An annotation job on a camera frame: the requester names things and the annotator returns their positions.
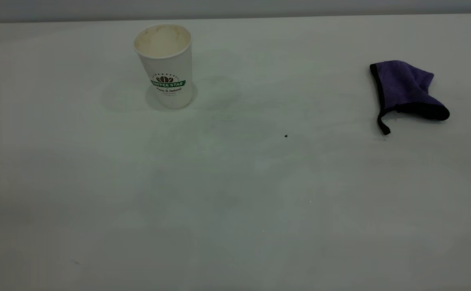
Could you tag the white paper coffee cup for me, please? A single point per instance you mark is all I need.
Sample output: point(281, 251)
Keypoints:
point(167, 68)

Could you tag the purple cloth with black trim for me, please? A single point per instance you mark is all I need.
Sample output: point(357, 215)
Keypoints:
point(403, 87)

